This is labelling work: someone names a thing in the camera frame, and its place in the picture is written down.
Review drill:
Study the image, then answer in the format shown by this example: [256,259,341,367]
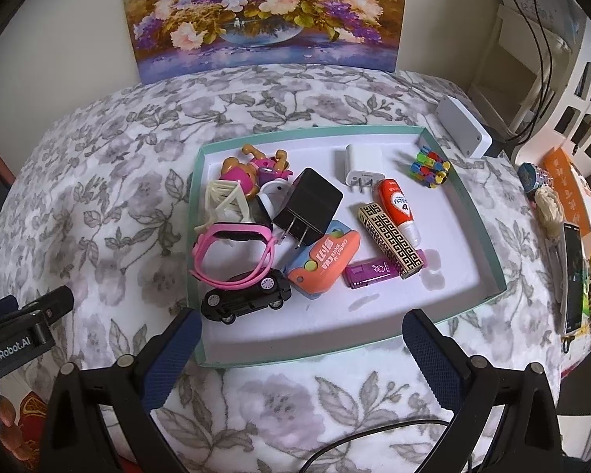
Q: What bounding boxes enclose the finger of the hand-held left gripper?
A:
[28,285,76,327]

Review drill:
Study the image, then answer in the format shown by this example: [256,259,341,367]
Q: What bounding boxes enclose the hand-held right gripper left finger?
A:
[42,308,204,473]

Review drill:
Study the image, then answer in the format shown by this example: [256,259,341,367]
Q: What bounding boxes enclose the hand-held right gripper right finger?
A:
[403,308,562,473]

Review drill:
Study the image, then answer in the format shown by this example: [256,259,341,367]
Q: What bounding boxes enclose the teal shallow cardboard box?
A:
[186,125,508,368]

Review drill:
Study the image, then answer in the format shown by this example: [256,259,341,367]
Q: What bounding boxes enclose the black toy car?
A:
[199,268,292,326]

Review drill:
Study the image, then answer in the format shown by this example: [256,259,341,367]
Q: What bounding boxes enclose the purple lighter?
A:
[346,250,428,289]

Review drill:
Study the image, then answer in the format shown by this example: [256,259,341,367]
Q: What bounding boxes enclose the pink wrist watch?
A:
[190,223,282,287]

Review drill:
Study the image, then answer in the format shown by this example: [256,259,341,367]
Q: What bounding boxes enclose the gold patterned lighter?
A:
[357,202,424,280]

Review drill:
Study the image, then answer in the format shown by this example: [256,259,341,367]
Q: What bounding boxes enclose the orange carrot-shaped case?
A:
[283,222,361,299]

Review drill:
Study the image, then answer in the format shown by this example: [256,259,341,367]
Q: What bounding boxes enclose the orange bottle white cap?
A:
[377,178,423,247]

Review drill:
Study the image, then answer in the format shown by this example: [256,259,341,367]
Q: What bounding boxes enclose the cream lantern toy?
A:
[206,180,253,225]

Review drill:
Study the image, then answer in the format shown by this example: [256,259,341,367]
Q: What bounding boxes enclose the colourful block toy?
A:
[408,145,451,189]

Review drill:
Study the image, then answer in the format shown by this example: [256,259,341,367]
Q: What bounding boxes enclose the black charger plug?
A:
[273,168,344,250]

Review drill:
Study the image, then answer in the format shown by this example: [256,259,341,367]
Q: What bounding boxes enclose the brown bear toy pink outfit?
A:
[219,144,292,200]

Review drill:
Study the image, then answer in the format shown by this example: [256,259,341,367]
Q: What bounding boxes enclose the white charger plug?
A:
[336,144,386,192]

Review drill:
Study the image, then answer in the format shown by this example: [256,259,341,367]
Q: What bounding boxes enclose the red patterned cloth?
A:
[0,389,47,471]

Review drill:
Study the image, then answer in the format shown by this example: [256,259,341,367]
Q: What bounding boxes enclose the smartphone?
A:
[559,222,586,337]

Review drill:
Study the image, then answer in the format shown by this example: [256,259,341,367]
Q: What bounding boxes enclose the dark cloth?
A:
[561,451,591,473]

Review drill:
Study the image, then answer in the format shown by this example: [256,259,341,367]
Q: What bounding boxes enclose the blue patterned tape roll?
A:
[517,162,552,195]

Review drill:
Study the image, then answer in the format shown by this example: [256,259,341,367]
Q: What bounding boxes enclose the orange book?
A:
[542,147,591,252]

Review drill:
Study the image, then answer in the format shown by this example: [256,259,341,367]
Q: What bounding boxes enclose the white rectangular device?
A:
[436,96,493,159]

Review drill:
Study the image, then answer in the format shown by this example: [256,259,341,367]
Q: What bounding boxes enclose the white lattice rack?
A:
[512,10,591,178]

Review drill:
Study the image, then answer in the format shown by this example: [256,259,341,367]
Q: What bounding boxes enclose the cream shelf unit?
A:
[468,4,565,131]

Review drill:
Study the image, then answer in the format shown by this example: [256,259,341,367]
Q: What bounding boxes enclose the floral painting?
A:
[118,0,409,86]

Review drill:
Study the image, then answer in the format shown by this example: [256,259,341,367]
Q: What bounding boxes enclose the black cable on blanket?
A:
[299,419,451,473]

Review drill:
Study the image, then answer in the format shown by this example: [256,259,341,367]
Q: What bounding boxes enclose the black hanging cable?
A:
[505,0,557,141]

